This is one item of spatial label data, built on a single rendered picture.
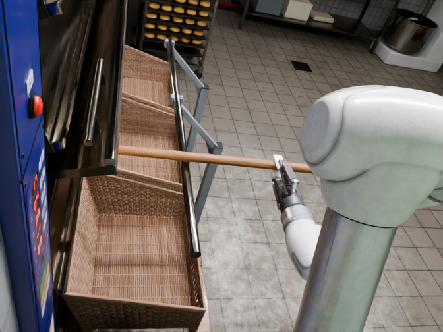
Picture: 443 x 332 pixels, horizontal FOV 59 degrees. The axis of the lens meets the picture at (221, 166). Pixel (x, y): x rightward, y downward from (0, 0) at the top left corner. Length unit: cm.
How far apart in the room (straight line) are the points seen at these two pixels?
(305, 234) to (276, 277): 151
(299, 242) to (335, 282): 46
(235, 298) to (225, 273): 17
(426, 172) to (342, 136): 12
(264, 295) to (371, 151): 201
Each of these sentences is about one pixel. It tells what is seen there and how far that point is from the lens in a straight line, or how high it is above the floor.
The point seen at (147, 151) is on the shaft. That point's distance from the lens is 119.
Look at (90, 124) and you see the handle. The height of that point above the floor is 147.
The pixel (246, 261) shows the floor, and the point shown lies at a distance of 255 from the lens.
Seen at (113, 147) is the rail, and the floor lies 144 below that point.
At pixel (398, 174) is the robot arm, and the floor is 172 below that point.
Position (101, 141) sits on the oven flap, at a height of 142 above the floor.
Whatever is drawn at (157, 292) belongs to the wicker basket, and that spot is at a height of 59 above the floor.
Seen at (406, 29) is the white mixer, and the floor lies 53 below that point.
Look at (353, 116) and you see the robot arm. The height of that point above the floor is 176.
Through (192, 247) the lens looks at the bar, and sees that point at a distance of 102.
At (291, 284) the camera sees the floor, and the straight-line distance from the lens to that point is 257.
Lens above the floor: 198
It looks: 40 degrees down
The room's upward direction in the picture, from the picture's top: 19 degrees clockwise
